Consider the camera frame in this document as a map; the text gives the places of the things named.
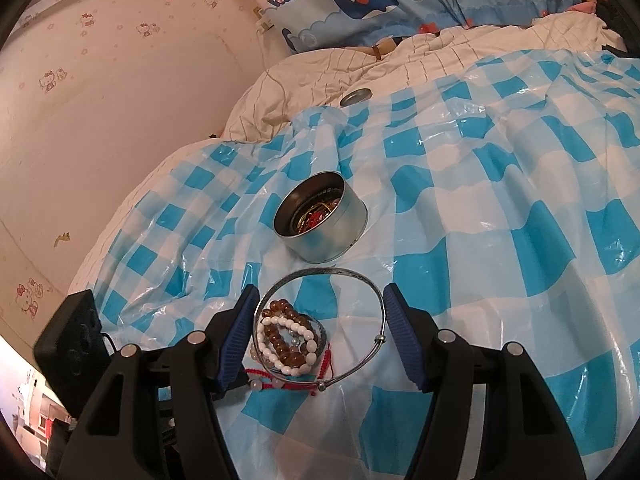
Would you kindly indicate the blue white checkered plastic sheet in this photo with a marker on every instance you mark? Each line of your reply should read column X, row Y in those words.
column 500, row 210

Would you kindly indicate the round silver tin lid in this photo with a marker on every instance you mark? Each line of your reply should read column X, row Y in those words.
column 356, row 97

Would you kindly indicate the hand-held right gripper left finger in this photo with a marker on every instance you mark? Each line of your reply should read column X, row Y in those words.
column 237, row 340

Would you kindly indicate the blue whale print curtain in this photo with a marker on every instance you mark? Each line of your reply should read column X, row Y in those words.
column 360, row 0

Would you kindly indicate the thin silver bangle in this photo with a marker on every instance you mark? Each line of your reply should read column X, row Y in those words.
column 370, row 285

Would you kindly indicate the white striped quilt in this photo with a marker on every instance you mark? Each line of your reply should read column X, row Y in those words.
column 320, row 75

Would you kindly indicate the pink cloth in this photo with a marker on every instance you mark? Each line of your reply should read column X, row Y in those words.
column 584, row 6

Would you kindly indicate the round silver metal tin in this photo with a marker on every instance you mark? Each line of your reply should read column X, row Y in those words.
column 330, row 240

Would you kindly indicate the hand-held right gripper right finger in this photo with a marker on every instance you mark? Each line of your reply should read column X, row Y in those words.
column 405, row 340

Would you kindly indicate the white wall socket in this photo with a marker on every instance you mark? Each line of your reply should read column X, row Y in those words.
column 261, row 19

